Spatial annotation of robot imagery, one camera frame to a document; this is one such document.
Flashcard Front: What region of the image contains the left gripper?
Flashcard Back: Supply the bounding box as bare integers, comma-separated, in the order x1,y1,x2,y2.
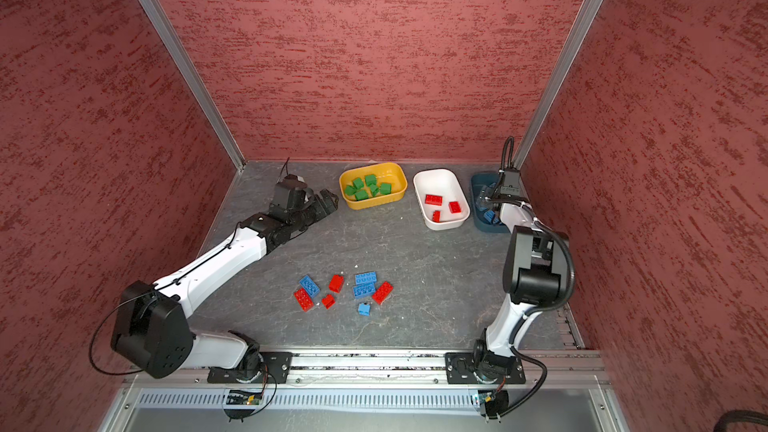
289,189,339,232

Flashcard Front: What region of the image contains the blue lego brick bottom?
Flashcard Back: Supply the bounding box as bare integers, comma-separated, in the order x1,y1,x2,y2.
299,275,320,298

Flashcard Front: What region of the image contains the blue lego brick pair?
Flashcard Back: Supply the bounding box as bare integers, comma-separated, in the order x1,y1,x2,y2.
355,271,377,286
353,283,376,300

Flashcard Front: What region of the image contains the red lego brick small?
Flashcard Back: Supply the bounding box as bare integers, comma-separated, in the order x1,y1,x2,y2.
322,294,335,309

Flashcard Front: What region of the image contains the small blue lego brick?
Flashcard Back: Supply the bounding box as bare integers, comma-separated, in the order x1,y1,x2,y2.
358,302,371,317

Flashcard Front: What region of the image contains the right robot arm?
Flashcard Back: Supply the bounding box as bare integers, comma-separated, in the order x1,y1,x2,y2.
473,166,575,374

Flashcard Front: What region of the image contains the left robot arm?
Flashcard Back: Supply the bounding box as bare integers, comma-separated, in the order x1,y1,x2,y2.
110,174,339,383

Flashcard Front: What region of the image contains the teal plastic bin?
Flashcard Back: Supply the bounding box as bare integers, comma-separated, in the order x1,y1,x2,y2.
471,172,508,234

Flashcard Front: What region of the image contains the white plastic bin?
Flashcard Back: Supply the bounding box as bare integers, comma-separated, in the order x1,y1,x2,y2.
413,168,471,231

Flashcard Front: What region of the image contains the red lego brick long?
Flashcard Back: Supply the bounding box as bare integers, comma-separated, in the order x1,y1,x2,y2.
294,287,315,312

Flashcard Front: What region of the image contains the yellow plastic bin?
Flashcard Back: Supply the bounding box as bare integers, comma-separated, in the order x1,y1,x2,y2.
339,162,408,211

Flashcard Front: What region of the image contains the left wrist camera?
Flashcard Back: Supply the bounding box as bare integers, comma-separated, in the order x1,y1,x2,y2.
278,174,307,190

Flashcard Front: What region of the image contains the black corrugated cable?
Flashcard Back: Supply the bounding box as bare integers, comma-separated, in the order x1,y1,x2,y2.
509,215,576,316

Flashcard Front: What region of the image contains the aluminium corner post left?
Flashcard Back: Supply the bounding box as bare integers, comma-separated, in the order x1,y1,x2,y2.
138,0,247,173

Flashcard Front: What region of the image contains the aluminium corner post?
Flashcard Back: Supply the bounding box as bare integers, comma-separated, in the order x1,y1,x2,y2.
513,0,604,170
138,0,247,173

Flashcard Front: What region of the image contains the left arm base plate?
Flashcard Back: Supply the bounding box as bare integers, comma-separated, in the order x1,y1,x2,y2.
207,352,293,386

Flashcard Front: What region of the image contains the aluminium corner post right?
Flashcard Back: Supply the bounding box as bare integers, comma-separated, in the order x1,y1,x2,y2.
513,0,604,170

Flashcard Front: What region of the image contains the aluminium front rail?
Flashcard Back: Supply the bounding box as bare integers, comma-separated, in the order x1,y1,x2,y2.
122,346,610,388

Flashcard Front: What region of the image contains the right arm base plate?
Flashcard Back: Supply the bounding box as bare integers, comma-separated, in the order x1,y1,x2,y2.
444,352,526,385

